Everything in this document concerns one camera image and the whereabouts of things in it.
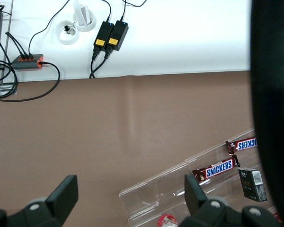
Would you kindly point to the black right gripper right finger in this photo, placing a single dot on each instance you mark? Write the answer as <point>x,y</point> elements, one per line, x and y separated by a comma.
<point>194,194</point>

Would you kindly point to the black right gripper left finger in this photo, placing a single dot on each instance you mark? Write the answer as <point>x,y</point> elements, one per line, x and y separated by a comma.
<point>61,191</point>

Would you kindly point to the Snickers chocolate bar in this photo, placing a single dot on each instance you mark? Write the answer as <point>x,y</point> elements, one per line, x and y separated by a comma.
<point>219,166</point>
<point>246,144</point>

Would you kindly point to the clear acrylic display rack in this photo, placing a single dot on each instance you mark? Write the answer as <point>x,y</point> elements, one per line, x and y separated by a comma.
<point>156,189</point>

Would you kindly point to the red white bottle top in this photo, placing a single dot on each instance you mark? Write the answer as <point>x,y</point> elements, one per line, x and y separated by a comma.
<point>166,221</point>

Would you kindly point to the small black box with barcode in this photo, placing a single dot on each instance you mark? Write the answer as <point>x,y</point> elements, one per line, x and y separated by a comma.
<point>249,186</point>

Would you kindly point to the brown table mat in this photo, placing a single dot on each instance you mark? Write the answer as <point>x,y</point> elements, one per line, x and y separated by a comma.
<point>85,130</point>

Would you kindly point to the red snack package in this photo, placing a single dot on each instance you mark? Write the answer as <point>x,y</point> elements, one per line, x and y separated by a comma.
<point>277,214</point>

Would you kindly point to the grey orange USB hub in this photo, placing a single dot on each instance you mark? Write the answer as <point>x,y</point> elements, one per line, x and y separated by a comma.
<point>26,63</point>

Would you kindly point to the small black clip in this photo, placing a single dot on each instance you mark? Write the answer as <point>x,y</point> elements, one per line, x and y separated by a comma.
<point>67,28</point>

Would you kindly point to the black power adapter yellow label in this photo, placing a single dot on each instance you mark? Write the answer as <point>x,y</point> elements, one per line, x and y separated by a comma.
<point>118,33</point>
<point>104,32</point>

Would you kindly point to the white folded paper piece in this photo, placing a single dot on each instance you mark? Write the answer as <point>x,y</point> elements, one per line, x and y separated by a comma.
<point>81,13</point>

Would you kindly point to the silver metal bracket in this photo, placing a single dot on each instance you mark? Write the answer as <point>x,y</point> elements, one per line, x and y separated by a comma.
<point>1,89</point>

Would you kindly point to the silver aluminium rail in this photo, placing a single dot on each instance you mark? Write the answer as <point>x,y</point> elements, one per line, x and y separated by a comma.
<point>10,9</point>

